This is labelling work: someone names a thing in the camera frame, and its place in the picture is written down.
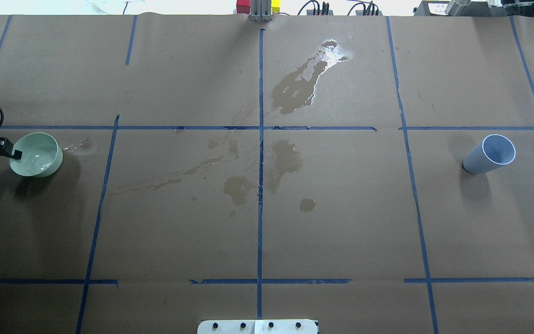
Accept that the mint green ceramic bowl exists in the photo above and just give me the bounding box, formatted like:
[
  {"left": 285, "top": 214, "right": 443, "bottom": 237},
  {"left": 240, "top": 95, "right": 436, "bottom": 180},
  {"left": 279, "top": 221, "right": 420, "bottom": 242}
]
[{"left": 9, "top": 132, "right": 64, "bottom": 178}]

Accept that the blue plastic cup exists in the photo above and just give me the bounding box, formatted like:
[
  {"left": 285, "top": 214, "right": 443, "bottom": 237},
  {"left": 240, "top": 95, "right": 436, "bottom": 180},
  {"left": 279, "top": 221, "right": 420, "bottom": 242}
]
[{"left": 462, "top": 135, "right": 516, "bottom": 175}]

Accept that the yellow cube block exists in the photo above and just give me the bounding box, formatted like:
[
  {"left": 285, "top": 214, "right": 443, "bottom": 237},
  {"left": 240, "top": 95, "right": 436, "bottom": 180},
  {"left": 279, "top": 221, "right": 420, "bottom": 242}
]
[{"left": 271, "top": 0, "right": 281, "bottom": 13}]

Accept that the white mounting pillar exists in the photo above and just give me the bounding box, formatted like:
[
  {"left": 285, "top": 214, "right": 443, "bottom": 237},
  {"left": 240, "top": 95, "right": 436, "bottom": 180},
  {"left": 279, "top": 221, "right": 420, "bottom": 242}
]
[{"left": 197, "top": 319, "right": 320, "bottom": 334}]

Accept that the steel cylinder cup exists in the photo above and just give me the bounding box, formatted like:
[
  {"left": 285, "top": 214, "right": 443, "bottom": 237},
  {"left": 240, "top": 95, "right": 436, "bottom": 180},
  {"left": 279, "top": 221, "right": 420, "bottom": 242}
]
[{"left": 445, "top": 0, "right": 471, "bottom": 17}]

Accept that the aluminium frame post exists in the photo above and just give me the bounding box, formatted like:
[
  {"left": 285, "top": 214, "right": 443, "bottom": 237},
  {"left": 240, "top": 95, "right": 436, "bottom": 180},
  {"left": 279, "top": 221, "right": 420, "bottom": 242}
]
[{"left": 249, "top": 0, "right": 273, "bottom": 22}]

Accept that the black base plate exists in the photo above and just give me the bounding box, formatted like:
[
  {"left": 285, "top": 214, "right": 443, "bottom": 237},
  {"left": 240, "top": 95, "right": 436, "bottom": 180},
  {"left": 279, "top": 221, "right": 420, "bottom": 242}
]
[{"left": 413, "top": 0, "right": 509, "bottom": 17}]

